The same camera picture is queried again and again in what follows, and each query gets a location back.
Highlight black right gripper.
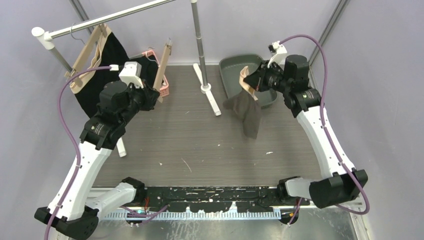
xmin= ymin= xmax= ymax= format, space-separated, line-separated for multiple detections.
xmin=244 ymin=60 xmax=292 ymax=94

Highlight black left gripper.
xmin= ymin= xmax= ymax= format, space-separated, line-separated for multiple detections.
xmin=119 ymin=79 xmax=159 ymax=126

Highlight grey-brown underwear with beige waistband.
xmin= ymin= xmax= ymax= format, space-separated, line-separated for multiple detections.
xmin=223 ymin=66 xmax=262 ymax=139

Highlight beige clip hanger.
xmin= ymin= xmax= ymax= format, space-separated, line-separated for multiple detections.
xmin=153 ymin=37 xmax=173 ymax=93
xmin=64 ymin=23 xmax=107 ymax=79

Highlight black underwear with beige waistband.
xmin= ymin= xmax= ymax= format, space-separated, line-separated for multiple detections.
xmin=69 ymin=32 xmax=130 ymax=118

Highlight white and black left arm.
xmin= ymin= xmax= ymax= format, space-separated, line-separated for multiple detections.
xmin=34 ymin=81 xmax=160 ymax=240

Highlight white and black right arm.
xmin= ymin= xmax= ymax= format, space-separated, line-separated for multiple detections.
xmin=243 ymin=54 xmax=368 ymax=209

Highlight grey-green plastic tub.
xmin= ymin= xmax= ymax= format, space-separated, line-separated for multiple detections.
xmin=219 ymin=53 xmax=278 ymax=109

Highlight black clothes in basket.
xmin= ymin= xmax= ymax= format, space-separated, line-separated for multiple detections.
xmin=126 ymin=55 xmax=161 ymax=91

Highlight pink perforated plastic basket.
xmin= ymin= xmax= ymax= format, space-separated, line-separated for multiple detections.
xmin=142 ymin=49 xmax=170 ymax=98

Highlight white and metal clothes rack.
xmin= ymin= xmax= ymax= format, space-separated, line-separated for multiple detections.
xmin=31 ymin=0 xmax=222 ymax=158

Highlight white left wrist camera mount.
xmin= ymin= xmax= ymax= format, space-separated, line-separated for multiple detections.
xmin=109 ymin=61 xmax=145 ymax=89

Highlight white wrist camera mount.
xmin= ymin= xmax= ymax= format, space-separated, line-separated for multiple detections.
xmin=267 ymin=41 xmax=288 ymax=68
xmin=109 ymin=61 xmax=145 ymax=89

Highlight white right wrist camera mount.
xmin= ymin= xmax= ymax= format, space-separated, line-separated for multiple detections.
xmin=267 ymin=41 xmax=288 ymax=68

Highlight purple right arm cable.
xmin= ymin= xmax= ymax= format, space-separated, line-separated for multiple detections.
xmin=279 ymin=34 xmax=371 ymax=227

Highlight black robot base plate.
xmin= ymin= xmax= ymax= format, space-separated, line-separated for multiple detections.
xmin=126 ymin=186 xmax=299 ymax=213

